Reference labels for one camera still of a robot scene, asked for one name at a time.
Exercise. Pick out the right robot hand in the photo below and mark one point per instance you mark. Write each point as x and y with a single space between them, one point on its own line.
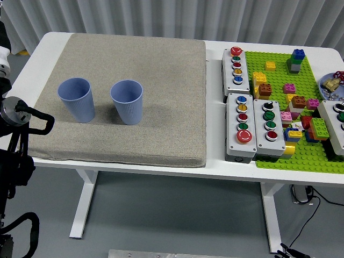
291 254

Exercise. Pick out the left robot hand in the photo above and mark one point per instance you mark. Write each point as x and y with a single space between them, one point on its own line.
3 57

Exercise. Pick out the blue ribbed plastic cup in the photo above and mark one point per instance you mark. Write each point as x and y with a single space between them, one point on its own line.
83 110
129 113

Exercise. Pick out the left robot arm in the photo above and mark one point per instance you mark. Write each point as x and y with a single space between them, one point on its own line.
13 113

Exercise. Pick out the white table leg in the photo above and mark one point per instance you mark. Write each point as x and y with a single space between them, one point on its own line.
83 201
271 215

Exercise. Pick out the power adapter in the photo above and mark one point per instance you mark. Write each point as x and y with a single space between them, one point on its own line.
299 194

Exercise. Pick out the yellow round brick stack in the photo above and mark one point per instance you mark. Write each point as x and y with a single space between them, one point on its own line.
289 149

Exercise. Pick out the grey box, black knob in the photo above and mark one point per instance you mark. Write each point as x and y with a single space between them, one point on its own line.
268 147

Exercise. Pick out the blue and yellow brick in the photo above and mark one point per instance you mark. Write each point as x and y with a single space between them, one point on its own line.
291 135

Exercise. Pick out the green brick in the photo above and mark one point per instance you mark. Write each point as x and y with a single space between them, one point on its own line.
319 127

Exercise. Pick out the red brick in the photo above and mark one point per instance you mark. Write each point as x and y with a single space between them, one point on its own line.
305 122

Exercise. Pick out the pink brick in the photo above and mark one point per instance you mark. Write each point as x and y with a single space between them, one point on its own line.
312 104
285 117
289 88

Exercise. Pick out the white curtain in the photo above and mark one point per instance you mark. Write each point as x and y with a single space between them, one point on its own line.
134 16

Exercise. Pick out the grey button box, black base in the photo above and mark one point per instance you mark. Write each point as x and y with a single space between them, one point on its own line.
333 121

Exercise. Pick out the grey box, large red mushroom button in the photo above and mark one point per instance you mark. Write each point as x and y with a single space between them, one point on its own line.
232 121

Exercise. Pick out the brown brick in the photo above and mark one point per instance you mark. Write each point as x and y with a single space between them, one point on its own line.
265 90
299 102

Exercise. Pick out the grey-brown fabric mat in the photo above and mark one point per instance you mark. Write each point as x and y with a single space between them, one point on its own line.
161 107

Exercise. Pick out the grey box, round red top button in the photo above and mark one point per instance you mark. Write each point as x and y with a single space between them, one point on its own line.
243 87

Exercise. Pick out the brass fitting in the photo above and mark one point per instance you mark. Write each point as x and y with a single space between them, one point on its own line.
331 84

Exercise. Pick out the blue plate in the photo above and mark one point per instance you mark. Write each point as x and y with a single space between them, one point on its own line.
324 80

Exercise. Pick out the small yellow brick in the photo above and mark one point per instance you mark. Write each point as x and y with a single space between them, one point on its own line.
270 66

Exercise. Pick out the blue green grey brick tower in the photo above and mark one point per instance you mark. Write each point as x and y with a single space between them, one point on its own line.
295 64

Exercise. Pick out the green brick baseplate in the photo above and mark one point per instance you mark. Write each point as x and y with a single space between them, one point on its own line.
279 57

